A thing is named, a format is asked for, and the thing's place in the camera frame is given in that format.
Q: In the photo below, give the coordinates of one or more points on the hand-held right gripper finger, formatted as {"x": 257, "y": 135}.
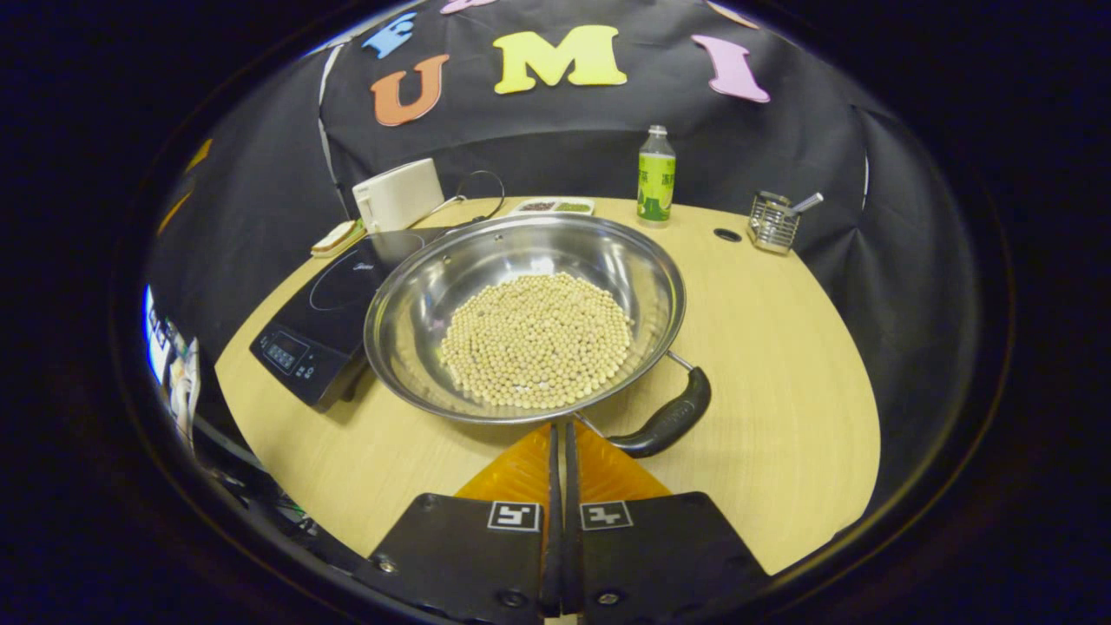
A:
{"x": 571, "y": 555}
{"x": 553, "y": 555}

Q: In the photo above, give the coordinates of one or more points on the stainless steel pot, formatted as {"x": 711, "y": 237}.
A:
{"x": 521, "y": 252}

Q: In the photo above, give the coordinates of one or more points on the black induction cooktop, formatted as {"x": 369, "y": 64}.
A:
{"x": 312, "y": 321}

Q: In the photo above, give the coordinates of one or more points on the pile of soybeans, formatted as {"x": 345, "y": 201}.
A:
{"x": 538, "y": 343}

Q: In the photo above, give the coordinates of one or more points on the white divided bean dish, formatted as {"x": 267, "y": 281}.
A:
{"x": 555, "y": 206}

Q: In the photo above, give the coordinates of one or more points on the green drink bottle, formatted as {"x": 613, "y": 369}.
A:
{"x": 656, "y": 182}

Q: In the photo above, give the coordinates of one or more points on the sandwich on white tray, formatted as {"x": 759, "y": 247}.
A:
{"x": 337, "y": 239}

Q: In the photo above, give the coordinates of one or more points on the white toaster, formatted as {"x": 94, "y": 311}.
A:
{"x": 399, "y": 195}

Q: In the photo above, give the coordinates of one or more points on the black backdrop cloth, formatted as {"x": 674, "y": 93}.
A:
{"x": 555, "y": 139}

